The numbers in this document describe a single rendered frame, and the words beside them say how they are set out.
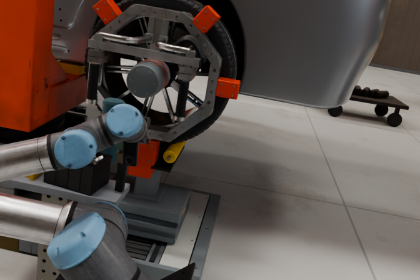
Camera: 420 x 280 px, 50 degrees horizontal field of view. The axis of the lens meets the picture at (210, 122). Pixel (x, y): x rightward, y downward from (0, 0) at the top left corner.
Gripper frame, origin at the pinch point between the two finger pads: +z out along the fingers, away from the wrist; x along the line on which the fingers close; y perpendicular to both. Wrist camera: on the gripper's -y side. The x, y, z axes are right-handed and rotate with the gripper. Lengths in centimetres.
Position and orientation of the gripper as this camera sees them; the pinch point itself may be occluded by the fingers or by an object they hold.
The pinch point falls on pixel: (139, 142)
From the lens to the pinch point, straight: 158.5
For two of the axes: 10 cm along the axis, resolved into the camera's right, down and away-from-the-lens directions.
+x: -9.9, -1.7, 0.0
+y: 1.7, -9.7, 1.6
